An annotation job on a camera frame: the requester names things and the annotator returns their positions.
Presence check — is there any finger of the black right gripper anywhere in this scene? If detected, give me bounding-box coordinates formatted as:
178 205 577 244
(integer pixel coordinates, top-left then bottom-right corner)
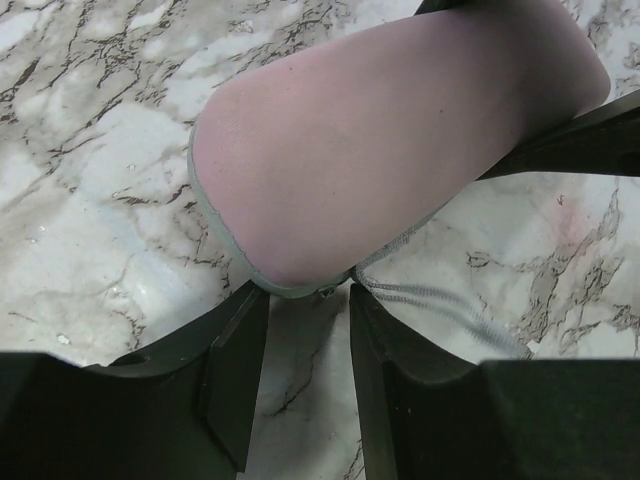
481 90 640 180

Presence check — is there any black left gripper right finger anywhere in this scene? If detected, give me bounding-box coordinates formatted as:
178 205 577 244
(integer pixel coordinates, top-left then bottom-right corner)
350 284 639 480

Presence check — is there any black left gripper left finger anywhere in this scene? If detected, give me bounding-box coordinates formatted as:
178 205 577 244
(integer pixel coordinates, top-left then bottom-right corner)
1 286 269 479

